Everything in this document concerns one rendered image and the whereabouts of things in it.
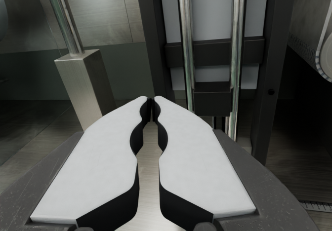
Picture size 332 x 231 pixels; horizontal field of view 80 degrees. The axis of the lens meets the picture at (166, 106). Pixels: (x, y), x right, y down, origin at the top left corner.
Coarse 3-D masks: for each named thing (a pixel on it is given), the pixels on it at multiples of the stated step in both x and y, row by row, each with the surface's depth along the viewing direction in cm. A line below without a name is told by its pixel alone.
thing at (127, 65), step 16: (64, 48) 81; (96, 48) 78; (112, 48) 77; (128, 48) 75; (144, 48) 74; (288, 48) 63; (112, 64) 80; (128, 64) 79; (144, 64) 77; (288, 64) 66; (112, 80) 84; (128, 80) 82; (144, 80) 81; (288, 80) 68; (128, 96) 87; (176, 96) 81; (288, 96) 71
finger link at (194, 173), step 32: (160, 96) 12; (160, 128) 9; (192, 128) 9; (160, 160) 7; (192, 160) 7; (224, 160) 7; (160, 192) 7; (192, 192) 6; (224, 192) 6; (192, 224) 6
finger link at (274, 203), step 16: (224, 144) 8; (240, 160) 7; (256, 160) 7; (240, 176) 7; (256, 176) 7; (272, 176) 7; (256, 192) 6; (272, 192) 6; (288, 192) 6; (256, 208) 6; (272, 208) 6; (288, 208) 6; (304, 208) 6; (224, 224) 5; (240, 224) 5; (256, 224) 5; (272, 224) 5; (288, 224) 5; (304, 224) 5
